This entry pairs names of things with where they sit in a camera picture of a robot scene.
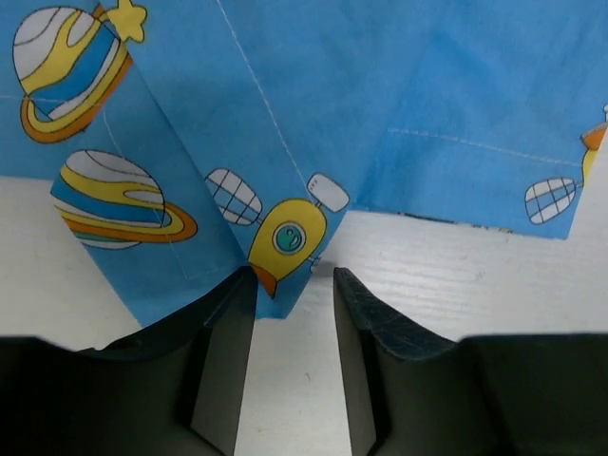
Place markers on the blue space-print cloth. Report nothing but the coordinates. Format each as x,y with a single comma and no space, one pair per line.
184,139

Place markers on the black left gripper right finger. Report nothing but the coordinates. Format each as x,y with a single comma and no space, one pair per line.
410,391

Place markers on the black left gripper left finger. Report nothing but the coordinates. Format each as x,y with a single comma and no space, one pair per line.
172,388

